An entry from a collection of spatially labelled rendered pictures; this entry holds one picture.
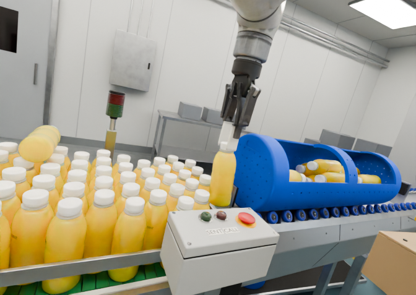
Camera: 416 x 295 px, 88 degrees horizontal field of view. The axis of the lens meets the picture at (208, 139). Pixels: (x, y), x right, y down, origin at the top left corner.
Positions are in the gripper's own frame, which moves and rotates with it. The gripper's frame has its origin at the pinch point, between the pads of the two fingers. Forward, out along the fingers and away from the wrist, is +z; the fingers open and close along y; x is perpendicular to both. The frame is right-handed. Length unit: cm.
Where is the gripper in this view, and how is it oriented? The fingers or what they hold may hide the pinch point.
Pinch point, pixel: (229, 136)
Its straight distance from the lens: 59.8
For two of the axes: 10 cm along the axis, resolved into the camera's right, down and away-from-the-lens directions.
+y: -4.3, -2.8, 8.6
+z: -2.2, 9.5, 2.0
